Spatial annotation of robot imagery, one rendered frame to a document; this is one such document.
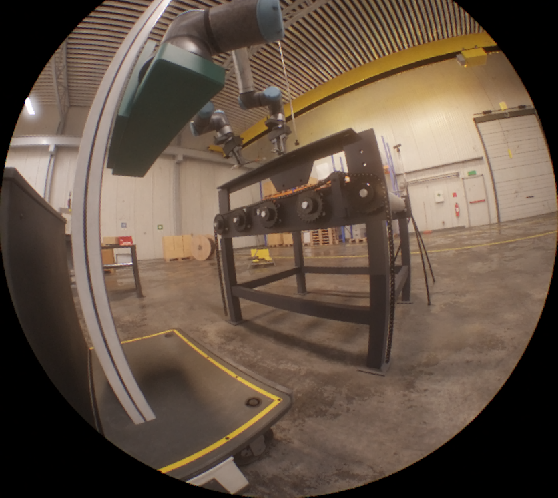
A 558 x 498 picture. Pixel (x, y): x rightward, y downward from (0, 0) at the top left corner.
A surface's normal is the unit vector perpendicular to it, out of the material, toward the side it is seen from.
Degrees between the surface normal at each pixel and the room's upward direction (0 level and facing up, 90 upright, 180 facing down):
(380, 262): 90
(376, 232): 90
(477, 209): 90
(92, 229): 90
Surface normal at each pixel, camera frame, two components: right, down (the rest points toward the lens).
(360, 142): -0.69, 0.01
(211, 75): 0.78, -0.13
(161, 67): 0.10, 0.99
